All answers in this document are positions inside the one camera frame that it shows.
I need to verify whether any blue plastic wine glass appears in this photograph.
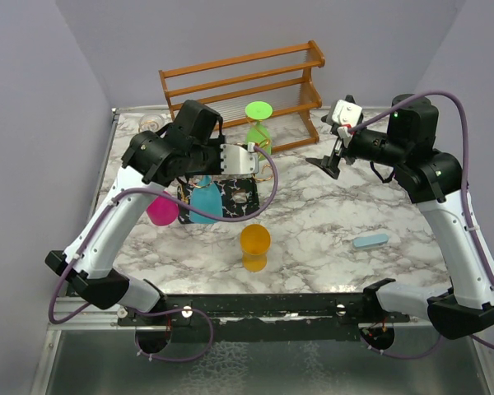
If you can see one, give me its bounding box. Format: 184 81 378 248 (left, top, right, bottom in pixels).
189 175 222 217

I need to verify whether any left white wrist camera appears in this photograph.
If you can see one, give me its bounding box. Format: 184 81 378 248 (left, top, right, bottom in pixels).
220 142 259 175

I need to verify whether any light blue small block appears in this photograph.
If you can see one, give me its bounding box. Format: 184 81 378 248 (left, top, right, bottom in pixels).
352 234 389 250

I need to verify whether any green plastic wine glass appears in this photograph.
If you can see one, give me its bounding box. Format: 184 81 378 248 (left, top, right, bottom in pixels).
245 101 273 154

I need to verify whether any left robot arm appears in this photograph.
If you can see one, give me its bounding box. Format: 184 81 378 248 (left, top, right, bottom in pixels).
45 100 225 325

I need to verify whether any pink plastic wine glass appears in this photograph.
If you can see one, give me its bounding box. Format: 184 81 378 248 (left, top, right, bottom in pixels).
146 192 179 226

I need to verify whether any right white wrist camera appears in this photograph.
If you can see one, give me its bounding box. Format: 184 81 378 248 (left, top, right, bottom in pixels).
326 95 362 147

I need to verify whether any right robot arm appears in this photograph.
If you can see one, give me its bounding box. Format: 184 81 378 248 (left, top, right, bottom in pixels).
308 93 494 340

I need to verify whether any gold wine glass rack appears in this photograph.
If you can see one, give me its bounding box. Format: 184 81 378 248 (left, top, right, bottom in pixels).
137 110 276 225

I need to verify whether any yellow plastic wine glass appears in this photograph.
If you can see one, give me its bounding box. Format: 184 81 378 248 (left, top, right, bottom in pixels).
240 224 271 272

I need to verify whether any clear tall wine glass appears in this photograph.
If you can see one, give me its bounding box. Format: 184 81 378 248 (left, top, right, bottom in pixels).
138 114 165 132

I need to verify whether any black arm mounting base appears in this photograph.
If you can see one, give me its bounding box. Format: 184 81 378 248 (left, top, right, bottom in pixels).
118 292 409 342

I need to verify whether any orange wooden shelf rack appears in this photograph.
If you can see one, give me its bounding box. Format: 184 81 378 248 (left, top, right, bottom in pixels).
159 40 325 152

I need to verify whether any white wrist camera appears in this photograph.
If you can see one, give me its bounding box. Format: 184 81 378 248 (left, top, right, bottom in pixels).
220 142 259 175
326 95 362 147

